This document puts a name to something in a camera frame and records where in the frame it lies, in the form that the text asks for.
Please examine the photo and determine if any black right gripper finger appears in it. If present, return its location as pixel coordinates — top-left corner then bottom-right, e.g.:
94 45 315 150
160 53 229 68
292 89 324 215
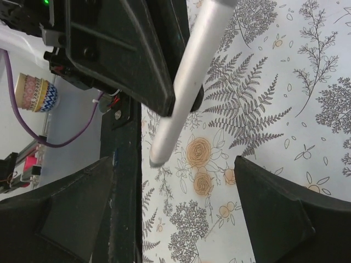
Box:
142 1 190 112

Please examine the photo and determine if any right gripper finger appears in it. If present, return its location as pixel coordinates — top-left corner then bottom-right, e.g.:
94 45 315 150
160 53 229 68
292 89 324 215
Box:
1 157 114 263
234 156 350 262

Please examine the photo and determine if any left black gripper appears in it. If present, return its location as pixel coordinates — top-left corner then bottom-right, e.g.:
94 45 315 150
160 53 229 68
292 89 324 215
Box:
1 1 175 129

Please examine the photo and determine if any grey tip white marker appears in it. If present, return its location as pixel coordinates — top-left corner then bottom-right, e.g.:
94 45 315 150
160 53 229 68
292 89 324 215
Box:
149 1 237 167

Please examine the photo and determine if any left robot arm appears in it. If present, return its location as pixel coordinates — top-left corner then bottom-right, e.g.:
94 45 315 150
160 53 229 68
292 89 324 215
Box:
1 0 190 123

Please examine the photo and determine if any pink object in background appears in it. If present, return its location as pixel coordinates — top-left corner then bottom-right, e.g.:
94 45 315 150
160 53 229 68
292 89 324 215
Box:
23 156 37 176

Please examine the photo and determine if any floral patterned table mat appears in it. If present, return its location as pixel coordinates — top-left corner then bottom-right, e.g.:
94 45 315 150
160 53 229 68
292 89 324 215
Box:
141 1 350 262

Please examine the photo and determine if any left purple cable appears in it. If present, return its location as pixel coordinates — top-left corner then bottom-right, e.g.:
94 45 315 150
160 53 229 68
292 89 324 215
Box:
2 50 106 149

